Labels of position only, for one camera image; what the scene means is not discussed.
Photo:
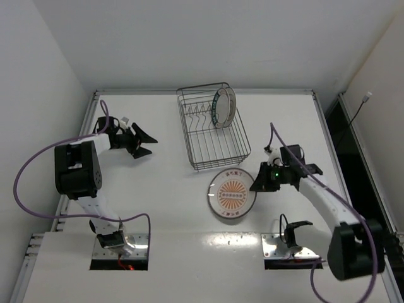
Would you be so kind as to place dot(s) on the black cable white plug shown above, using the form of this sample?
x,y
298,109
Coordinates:
x,y
364,100

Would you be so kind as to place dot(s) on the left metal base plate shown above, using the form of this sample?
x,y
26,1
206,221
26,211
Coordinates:
x,y
136,249

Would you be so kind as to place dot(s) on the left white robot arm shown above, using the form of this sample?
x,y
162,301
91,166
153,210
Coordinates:
x,y
79,177

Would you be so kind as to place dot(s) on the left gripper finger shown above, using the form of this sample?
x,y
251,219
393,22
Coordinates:
x,y
143,137
141,152

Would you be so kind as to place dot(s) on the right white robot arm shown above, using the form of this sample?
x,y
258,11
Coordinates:
x,y
353,246

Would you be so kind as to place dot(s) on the orange sunburst plate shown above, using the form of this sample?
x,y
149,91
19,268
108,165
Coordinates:
x,y
229,196

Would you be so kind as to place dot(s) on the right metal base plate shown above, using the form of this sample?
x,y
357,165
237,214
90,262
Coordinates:
x,y
275,250

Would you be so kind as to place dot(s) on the grey wire dish rack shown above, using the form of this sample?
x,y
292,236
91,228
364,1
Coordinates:
x,y
207,146

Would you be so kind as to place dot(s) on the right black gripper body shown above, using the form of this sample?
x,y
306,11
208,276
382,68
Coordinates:
x,y
266,176

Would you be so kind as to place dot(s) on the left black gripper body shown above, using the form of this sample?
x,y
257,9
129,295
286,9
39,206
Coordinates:
x,y
134,142

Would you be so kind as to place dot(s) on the green rimmed white plate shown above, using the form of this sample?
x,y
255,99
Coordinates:
x,y
220,108

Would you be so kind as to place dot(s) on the metal base plate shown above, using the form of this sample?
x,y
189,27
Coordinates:
x,y
136,249
275,250

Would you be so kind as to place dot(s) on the white plate grey pattern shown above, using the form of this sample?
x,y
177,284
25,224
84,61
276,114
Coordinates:
x,y
233,106

